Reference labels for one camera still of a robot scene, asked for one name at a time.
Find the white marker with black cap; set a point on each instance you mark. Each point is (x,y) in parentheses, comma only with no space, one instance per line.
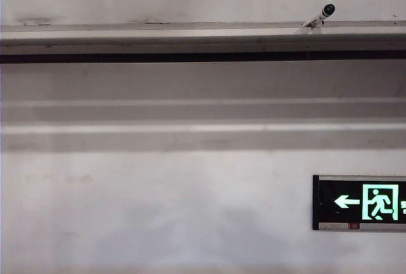
(323,14)

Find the aluminium whiteboard tray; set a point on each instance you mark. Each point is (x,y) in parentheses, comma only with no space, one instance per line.
(158,37)

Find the illuminated green exit sign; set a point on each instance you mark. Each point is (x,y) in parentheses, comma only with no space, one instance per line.
(358,202)

